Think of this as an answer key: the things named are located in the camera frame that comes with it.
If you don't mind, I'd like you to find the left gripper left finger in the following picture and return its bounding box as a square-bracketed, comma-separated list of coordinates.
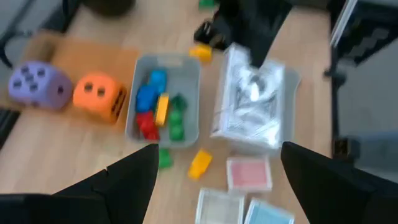
[51, 143, 160, 224]

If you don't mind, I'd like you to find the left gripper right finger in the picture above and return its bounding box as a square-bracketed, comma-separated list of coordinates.
[280, 142, 377, 224]

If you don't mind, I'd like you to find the teal playing card box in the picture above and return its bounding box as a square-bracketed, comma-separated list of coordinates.
[244, 197, 295, 224]

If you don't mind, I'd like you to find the red toy block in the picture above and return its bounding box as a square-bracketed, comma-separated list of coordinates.
[135, 111, 161, 141]

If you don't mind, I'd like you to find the green two-stud toy block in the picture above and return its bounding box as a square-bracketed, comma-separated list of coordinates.
[169, 110, 187, 141]

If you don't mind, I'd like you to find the orange foam die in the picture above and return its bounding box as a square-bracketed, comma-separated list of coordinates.
[73, 72, 127, 124]

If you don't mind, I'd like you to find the blue small toy block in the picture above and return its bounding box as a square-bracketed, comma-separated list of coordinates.
[135, 84, 159, 113]

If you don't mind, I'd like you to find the dark green small block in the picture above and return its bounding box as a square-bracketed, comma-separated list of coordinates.
[170, 93, 189, 112]

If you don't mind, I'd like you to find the purple foam die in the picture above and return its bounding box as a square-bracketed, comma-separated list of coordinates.
[8, 60, 74, 110]

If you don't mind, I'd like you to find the pink playing card box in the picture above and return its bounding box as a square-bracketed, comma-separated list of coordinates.
[226, 156, 274, 192]

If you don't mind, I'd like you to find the grey plastic bin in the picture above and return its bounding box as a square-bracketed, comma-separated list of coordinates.
[214, 65, 302, 156]
[125, 54, 201, 149]

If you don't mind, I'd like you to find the black bucket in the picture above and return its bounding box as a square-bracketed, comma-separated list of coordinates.
[82, 0, 137, 17]

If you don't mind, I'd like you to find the orange translucent plastic bin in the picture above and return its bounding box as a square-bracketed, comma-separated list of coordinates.
[18, 30, 141, 131]

